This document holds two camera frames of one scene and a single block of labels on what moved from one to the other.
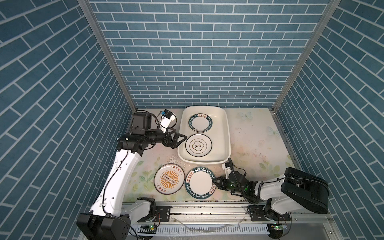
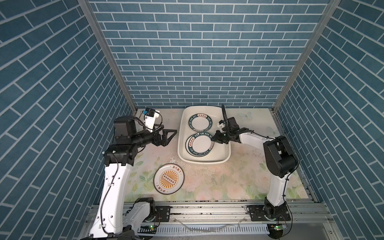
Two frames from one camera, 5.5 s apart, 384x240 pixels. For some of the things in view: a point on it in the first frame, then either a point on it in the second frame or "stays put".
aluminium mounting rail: (221, 215) stays put
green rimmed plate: (198, 183) → (199, 144)
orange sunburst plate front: (169, 179) stays put
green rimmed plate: (200, 122) stays put
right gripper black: (221, 184) → (216, 137)
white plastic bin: (219, 134) stays put
